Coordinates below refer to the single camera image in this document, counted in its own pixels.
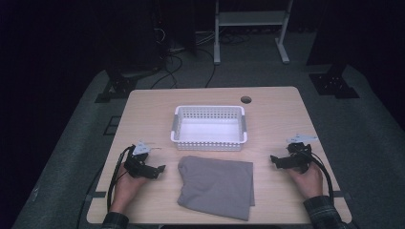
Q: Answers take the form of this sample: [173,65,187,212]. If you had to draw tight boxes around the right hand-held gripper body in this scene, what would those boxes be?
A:
[278,133,319,175]

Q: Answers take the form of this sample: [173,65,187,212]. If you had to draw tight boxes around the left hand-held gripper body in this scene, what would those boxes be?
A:
[123,138,160,179]

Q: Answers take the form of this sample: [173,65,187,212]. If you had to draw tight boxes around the grey cloth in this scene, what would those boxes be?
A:
[177,155,256,222]

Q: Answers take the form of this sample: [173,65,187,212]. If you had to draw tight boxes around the white perforated plastic basket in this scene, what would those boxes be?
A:
[170,104,248,152]

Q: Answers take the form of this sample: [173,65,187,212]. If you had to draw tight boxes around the person's right hand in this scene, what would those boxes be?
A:
[286,161,325,200]

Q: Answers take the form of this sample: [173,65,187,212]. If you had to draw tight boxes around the person's left hand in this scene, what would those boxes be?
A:
[109,170,151,214]

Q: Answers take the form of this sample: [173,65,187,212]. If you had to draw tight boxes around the black stand base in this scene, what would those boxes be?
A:
[307,62,361,100]
[95,68,160,104]

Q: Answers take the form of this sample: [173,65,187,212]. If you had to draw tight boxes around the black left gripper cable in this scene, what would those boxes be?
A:
[106,144,136,213]

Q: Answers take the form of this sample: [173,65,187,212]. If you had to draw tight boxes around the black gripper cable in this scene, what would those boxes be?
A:
[297,148,335,204]
[106,144,136,213]

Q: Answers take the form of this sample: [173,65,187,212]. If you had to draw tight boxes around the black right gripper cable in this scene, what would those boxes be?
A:
[297,148,335,204]

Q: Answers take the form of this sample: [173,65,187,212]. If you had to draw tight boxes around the black floor cable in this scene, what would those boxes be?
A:
[197,47,218,89]
[149,52,184,91]

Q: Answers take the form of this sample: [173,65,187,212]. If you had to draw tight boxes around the white metal stand frame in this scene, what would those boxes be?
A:
[213,0,294,66]

